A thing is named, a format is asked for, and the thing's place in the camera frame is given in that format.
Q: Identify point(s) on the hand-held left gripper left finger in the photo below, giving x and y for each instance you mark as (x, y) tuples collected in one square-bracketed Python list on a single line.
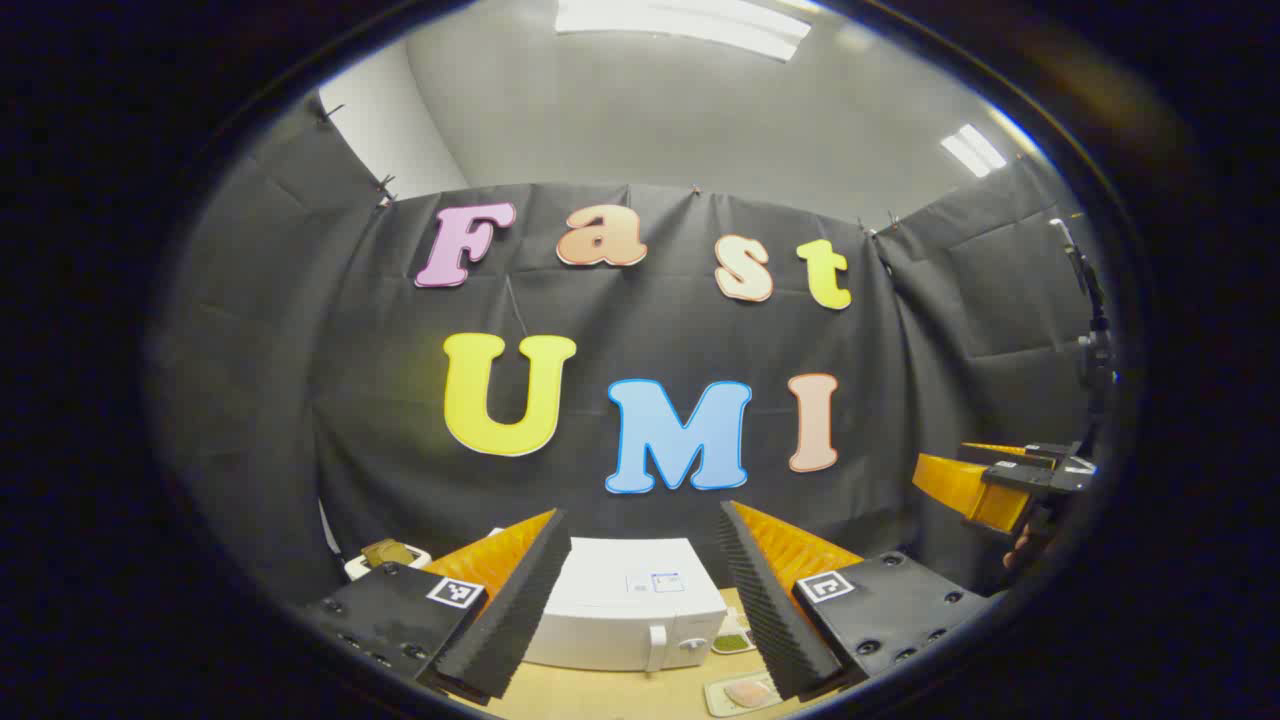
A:
[(520, 610)]

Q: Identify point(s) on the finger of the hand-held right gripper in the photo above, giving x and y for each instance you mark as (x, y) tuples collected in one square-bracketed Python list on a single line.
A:
[(1040, 477), (1045, 450)]

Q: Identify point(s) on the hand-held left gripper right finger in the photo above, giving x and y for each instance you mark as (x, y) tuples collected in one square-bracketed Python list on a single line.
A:
[(765, 600)]

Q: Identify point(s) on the breaded food patty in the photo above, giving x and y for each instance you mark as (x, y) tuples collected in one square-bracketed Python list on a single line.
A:
[(747, 693)]

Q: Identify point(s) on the white microwave oven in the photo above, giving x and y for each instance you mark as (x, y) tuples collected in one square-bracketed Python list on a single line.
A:
[(620, 610)]

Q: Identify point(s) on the divided dish of beans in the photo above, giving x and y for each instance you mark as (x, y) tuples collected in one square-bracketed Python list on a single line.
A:
[(732, 642)]

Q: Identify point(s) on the cream rectangular tray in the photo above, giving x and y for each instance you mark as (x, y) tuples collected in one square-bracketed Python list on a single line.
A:
[(715, 700)]

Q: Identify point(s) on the brown bread slice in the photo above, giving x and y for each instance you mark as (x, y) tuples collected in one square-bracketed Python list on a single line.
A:
[(388, 552)]

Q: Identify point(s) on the white toaster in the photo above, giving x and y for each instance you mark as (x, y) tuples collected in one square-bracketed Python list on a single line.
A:
[(355, 570)]

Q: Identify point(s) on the small ceiling light panel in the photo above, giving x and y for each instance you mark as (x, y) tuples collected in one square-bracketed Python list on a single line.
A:
[(972, 150)]

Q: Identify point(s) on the black backdrop cloth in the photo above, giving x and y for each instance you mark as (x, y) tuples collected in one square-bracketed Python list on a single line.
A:
[(640, 330)]

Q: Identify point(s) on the large ceiling light panel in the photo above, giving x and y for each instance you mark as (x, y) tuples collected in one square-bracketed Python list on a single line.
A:
[(690, 22)]

